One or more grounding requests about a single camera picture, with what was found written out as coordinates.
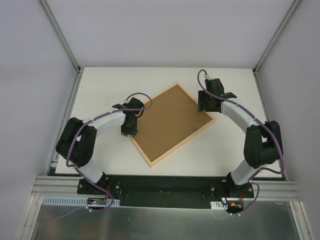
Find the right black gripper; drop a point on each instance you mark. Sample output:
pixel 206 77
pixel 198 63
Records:
pixel 202 104

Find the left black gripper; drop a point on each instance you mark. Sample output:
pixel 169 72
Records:
pixel 128 130

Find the light wooden picture frame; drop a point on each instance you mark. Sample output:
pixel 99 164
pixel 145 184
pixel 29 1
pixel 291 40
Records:
pixel 175 86

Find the brown backing board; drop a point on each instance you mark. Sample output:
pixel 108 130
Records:
pixel 172 122

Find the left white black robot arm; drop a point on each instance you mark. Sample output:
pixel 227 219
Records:
pixel 77 141

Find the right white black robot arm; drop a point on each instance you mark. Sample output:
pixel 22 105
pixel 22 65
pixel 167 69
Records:
pixel 262 144

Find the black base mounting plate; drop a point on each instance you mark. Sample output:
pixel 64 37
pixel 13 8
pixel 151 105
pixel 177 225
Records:
pixel 185 192

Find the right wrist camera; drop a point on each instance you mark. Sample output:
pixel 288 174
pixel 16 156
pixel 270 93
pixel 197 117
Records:
pixel 207 77

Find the aluminium front rail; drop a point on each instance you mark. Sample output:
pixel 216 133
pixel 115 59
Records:
pixel 55 186

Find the left white cable duct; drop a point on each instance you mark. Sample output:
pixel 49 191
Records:
pixel 95 202

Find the white cable duct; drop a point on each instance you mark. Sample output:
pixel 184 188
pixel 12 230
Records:
pixel 95 202
pixel 218 205

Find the right white cable duct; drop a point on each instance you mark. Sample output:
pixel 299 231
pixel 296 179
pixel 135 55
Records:
pixel 218 205

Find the right aluminium corner post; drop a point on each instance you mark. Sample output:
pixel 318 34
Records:
pixel 277 34

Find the aluminium corner post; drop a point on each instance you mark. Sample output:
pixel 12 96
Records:
pixel 59 34
pixel 277 34

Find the left aluminium corner post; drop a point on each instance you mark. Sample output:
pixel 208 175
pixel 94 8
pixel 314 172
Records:
pixel 59 34

